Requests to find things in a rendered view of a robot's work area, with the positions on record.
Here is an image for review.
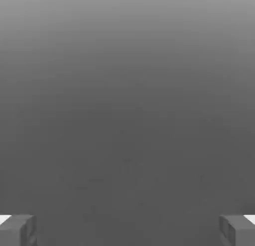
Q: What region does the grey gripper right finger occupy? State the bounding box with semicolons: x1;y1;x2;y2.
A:
218;214;255;246

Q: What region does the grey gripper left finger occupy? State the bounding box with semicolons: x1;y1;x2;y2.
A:
0;214;38;246

